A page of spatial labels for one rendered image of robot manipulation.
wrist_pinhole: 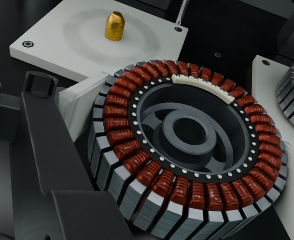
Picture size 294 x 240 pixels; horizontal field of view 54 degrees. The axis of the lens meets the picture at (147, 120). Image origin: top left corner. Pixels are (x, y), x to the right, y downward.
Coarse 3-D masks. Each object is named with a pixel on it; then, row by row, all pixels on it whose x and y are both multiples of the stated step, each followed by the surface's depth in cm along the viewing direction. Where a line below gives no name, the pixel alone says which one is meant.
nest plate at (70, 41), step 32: (64, 0) 34; (96, 0) 35; (32, 32) 29; (64, 32) 30; (96, 32) 31; (128, 32) 33; (160, 32) 34; (32, 64) 27; (64, 64) 27; (96, 64) 28; (128, 64) 29
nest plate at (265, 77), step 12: (264, 60) 36; (252, 72) 35; (264, 72) 34; (276, 72) 35; (252, 84) 34; (264, 84) 32; (276, 84) 33; (264, 96) 31; (264, 108) 30; (276, 108) 30; (276, 120) 29; (288, 120) 29; (288, 132) 28
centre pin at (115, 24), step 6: (114, 12) 29; (108, 18) 30; (114, 18) 29; (120, 18) 29; (108, 24) 30; (114, 24) 29; (120, 24) 30; (108, 30) 30; (114, 30) 30; (120, 30) 30; (108, 36) 31; (114, 36) 30; (120, 36) 31
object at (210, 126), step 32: (160, 64) 18; (192, 64) 19; (128, 96) 16; (160, 96) 18; (192, 96) 19; (224, 96) 18; (96, 128) 14; (128, 128) 15; (160, 128) 17; (192, 128) 18; (224, 128) 19; (256, 128) 17; (96, 160) 14; (128, 160) 13; (160, 160) 14; (192, 160) 16; (224, 160) 18; (256, 160) 15; (128, 192) 13; (160, 192) 13; (192, 192) 13; (224, 192) 13; (256, 192) 14; (160, 224) 13; (192, 224) 13; (224, 224) 13
